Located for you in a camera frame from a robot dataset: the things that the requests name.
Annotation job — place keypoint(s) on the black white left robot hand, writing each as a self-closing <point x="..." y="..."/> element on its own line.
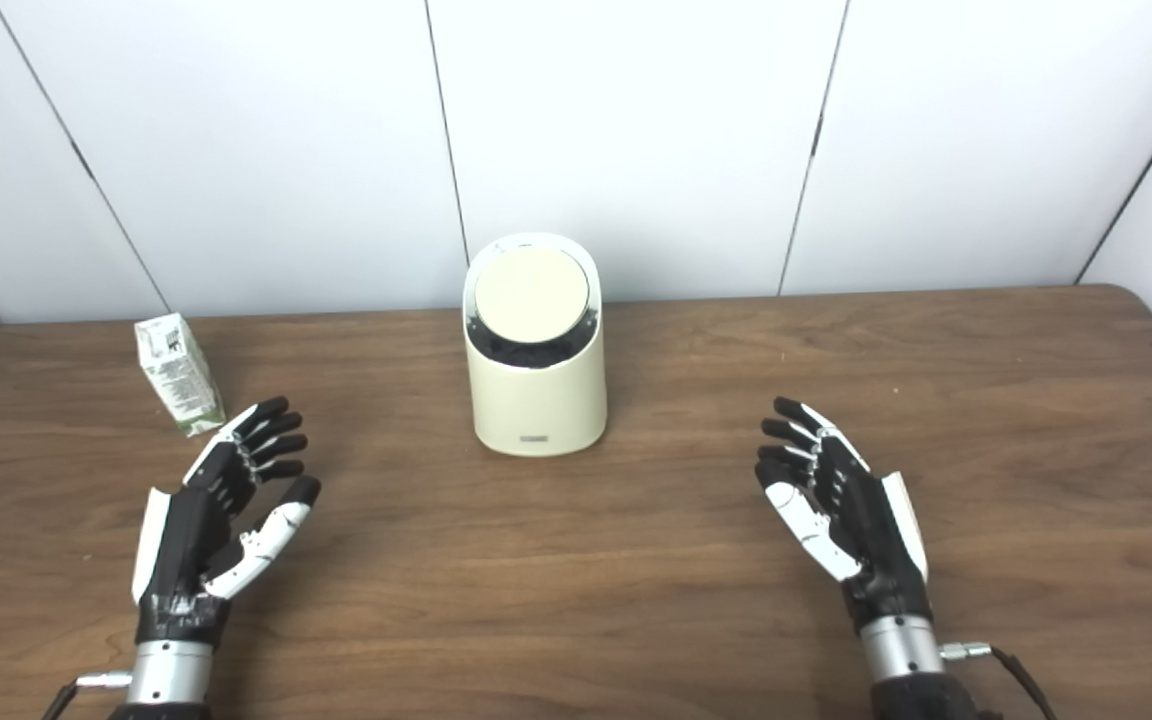
<point x="186" y="540"/>

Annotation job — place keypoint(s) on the white green milk carton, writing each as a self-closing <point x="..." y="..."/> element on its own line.
<point x="181" y="380"/>

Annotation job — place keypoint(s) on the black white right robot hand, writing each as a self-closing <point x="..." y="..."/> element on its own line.
<point x="866" y="520"/>

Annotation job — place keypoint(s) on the cream round bin lid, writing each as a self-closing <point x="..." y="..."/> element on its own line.
<point x="531" y="292"/>

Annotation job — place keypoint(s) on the cream-colored bin body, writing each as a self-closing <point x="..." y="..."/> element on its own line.
<point x="536" y="405"/>

